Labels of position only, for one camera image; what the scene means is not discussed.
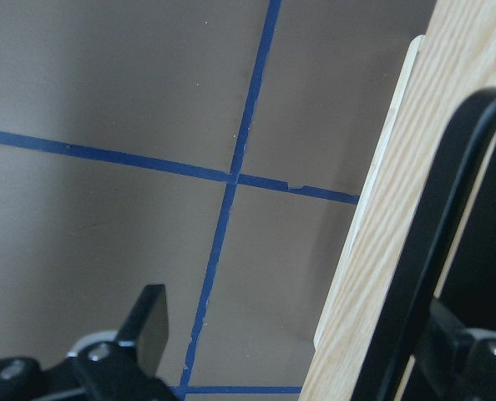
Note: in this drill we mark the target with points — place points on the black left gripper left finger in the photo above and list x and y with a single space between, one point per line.
145 331

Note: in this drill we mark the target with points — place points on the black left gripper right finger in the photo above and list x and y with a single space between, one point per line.
446 357

